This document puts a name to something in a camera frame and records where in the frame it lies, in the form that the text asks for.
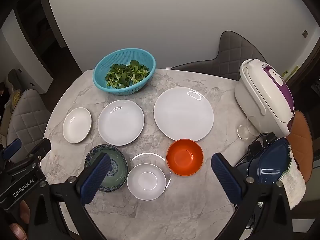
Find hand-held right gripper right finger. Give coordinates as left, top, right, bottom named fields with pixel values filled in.
left=211, top=152, right=293, bottom=240

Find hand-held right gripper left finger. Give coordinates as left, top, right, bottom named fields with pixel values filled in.
left=29, top=152, right=112, bottom=240

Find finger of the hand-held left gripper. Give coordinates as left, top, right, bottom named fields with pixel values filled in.
left=10, top=138, right=52, bottom=172
left=0, top=138, right=22, bottom=165

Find blue patterned green bowl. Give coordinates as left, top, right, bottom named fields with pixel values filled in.
left=84, top=144, right=128, bottom=192

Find small white plate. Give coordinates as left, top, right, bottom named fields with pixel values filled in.
left=62, top=107, right=92, bottom=144

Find orange bowl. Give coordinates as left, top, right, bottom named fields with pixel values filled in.
left=166, top=139, right=204, bottom=176

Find white bowl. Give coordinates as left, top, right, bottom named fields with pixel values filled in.
left=127, top=163, right=166, bottom=201

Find medium white plate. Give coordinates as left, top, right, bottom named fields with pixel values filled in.
left=97, top=99, right=145, bottom=146

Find large white plate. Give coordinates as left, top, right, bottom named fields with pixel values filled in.
left=153, top=87, right=215, bottom=142

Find person's left hand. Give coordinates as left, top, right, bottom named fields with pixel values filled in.
left=7, top=200, right=32, bottom=240

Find light grey quilted chair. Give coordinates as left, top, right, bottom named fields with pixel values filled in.
left=6, top=89, right=52, bottom=155

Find clear glass cup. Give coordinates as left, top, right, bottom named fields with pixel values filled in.
left=236, top=116, right=260, bottom=140

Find white towel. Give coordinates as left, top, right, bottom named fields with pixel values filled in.
left=284, top=145, right=307, bottom=209

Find orange chair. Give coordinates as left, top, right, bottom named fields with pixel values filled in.
left=286, top=111, right=314, bottom=183

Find blue plastic colander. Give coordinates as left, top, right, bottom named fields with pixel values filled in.
left=93, top=48, right=157, bottom=96

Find white purple rice cooker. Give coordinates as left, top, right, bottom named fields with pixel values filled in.
left=234, top=59, right=296, bottom=137

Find green leafy vegetables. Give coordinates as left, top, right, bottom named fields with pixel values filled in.
left=105, top=60, right=150, bottom=89

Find dark grey quilted chair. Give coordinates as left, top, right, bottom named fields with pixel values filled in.
left=170, top=31, right=268, bottom=81

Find dark wooden cabinet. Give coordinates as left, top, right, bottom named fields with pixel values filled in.
left=12, top=0, right=80, bottom=85

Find black power plug cable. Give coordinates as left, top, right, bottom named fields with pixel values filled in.
left=247, top=132, right=278, bottom=160

